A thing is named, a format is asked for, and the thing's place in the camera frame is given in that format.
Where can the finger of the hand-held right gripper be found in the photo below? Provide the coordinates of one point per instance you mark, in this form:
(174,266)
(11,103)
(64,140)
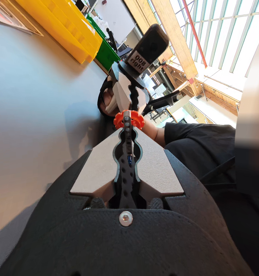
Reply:
(145,98)
(122,92)

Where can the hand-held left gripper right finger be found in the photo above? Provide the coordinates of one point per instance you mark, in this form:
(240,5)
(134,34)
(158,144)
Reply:
(159,168)

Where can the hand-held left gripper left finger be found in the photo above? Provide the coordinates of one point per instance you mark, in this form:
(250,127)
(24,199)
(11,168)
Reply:
(95,168)

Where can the orange gear wheel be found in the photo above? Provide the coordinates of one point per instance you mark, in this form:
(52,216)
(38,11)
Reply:
(118,120)

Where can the grey beam assembly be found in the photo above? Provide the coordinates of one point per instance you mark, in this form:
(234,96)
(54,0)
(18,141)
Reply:
(127,129)

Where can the yellow plastic bin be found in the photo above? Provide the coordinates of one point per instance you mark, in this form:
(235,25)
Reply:
(62,23)

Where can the person's right forearm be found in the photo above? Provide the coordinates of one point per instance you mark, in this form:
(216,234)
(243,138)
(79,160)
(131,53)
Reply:
(153,131)

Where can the person's right hand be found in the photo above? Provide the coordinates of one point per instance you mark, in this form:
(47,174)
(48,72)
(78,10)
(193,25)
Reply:
(108,97)

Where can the white lettered sign board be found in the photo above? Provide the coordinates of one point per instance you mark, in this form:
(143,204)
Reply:
(160,89)

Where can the black office chair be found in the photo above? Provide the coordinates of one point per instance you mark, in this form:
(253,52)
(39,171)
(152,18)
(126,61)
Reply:
(164,100)

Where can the green plastic bin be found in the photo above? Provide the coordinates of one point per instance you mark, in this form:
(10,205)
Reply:
(105,54)

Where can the white whiteboard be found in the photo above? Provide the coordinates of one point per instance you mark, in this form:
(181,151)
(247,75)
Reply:
(114,19)

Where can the red ceiling pipe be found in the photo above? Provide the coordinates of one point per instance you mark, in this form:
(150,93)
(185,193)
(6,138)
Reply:
(194,32)

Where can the brown sticker sheet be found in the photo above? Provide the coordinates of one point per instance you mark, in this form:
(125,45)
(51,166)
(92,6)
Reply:
(17,13)

